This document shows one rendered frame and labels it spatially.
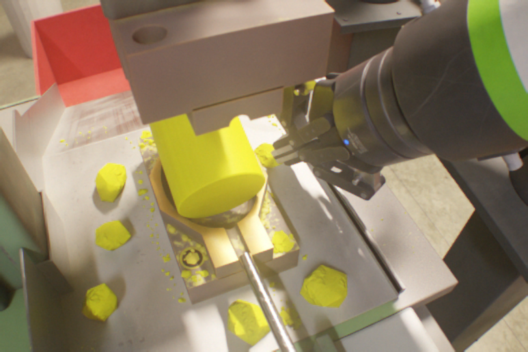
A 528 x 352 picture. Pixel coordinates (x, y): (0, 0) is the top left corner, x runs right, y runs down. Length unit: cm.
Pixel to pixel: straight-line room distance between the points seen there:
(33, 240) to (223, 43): 20
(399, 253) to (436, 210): 138
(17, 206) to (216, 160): 13
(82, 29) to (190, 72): 113
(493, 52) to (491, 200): 38
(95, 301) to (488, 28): 30
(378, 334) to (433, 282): 7
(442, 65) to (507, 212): 37
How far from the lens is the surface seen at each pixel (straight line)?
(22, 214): 32
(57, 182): 46
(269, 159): 43
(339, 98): 30
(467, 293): 79
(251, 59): 20
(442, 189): 185
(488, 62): 22
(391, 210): 42
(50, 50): 134
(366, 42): 96
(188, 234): 35
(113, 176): 42
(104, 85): 134
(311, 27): 20
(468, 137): 24
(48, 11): 251
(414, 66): 24
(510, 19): 22
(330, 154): 35
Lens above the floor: 132
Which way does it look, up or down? 51 degrees down
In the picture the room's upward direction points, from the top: 2 degrees clockwise
